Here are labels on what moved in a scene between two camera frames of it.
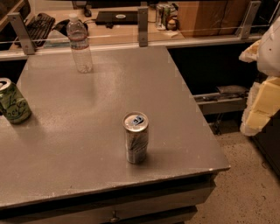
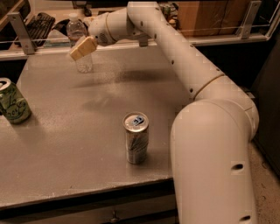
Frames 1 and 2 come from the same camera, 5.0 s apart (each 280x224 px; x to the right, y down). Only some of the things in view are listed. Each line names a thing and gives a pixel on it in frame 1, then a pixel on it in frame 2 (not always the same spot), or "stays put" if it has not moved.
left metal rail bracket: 22,32 stays put
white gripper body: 270,51 → 98,29
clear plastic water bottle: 79,38 stays put
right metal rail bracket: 248,20 stays put
